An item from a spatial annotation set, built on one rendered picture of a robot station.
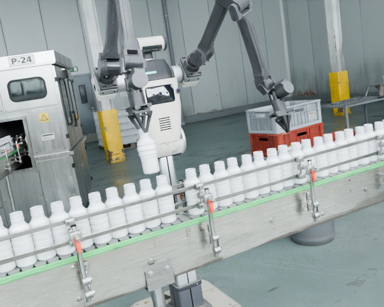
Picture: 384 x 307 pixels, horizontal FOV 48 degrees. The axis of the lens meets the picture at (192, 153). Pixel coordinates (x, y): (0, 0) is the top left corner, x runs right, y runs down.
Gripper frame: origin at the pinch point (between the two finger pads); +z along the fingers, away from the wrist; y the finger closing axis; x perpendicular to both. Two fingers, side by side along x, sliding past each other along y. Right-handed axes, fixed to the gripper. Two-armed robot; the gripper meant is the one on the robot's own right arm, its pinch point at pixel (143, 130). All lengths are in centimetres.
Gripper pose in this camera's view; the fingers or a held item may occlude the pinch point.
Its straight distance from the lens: 157.9
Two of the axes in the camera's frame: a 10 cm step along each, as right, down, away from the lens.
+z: 2.1, 9.7, 0.9
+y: 4.7, -0.2, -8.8
